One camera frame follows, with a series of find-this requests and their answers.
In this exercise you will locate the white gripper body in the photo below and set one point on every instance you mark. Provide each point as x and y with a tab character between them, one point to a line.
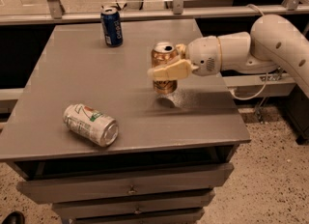
203	55

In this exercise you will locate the orange La Croix can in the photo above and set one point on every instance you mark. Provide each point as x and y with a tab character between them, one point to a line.
162	53

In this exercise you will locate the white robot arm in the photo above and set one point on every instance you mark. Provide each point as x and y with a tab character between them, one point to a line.
272	43

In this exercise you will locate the blue Pepsi can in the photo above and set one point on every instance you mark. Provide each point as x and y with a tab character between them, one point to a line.
111	24

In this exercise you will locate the white 7up can lying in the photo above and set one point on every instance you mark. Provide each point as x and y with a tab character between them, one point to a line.
91	124

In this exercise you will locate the grey drawer cabinet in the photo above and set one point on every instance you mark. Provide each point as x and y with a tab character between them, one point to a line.
198	124

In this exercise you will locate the middle grey drawer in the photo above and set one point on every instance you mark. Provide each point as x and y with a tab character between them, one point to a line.
135	204

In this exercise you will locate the grey drawer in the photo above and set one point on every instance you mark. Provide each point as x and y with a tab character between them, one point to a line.
126	183
157	217
135	204

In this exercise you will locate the bottom grey drawer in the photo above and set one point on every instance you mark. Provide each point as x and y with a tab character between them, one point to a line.
157	217

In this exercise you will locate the top grey drawer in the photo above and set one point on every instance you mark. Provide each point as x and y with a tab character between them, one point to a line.
126	183

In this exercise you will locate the black shoe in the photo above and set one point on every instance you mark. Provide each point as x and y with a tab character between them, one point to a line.
15	217

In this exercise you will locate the metal window frame rail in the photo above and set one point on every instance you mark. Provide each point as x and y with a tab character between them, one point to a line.
141	14

